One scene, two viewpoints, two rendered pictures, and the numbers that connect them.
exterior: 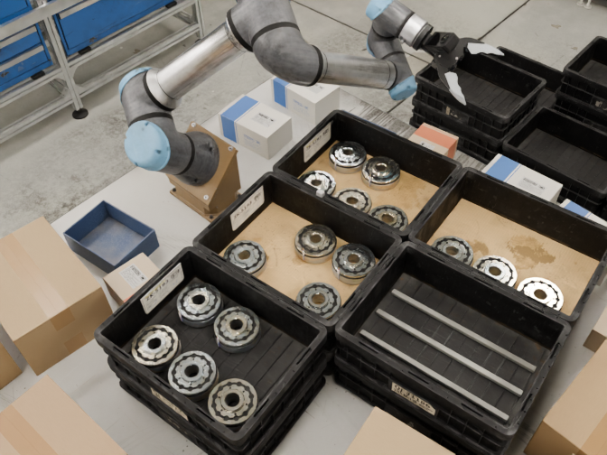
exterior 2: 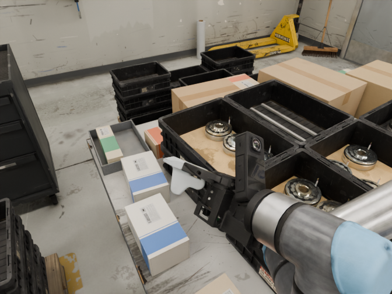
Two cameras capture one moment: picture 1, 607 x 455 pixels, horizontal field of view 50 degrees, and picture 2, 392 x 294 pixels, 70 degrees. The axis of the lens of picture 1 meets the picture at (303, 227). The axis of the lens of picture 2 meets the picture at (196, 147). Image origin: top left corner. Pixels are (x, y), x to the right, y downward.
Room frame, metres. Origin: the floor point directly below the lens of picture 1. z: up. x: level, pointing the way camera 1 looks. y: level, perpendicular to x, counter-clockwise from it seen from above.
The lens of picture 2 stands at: (1.71, -0.33, 1.47)
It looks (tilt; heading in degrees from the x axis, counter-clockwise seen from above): 38 degrees down; 198
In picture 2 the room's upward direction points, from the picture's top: straight up
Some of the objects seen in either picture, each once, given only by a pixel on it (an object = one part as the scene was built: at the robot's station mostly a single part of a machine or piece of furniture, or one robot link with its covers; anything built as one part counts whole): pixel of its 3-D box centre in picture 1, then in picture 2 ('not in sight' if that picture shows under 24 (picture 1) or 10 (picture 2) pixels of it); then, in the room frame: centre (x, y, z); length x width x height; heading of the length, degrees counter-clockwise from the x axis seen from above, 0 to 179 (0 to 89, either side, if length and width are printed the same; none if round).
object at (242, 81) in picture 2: not in sight; (242, 88); (0.37, -0.51, 0.81); 0.16 x 0.12 x 0.07; 45
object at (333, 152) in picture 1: (348, 153); not in sight; (1.31, -0.13, 0.86); 0.10 x 0.10 x 0.01
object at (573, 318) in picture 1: (513, 239); (223, 134); (0.94, -0.48, 0.92); 0.40 x 0.30 x 0.02; 52
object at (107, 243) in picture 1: (111, 239); not in sight; (1.14, 0.52, 0.74); 0.20 x 0.15 x 0.07; 53
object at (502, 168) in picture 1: (516, 191); (156, 231); (1.25, -0.60, 0.75); 0.20 x 0.12 x 0.09; 48
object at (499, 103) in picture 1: (470, 124); not in sight; (1.99, -0.68, 0.37); 0.40 x 0.30 x 0.45; 46
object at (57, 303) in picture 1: (40, 292); not in sight; (0.93, 0.65, 0.78); 0.30 x 0.22 x 0.16; 40
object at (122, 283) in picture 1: (143, 292); not in sight; (0.96, 0.41, 0.74); 0.16 x 0.12 x 0.07; 41
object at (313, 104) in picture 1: (304, 93); not in sight; (1.74, -0.02, 0.75); 0.20 x 0.12 x 0.09; 45
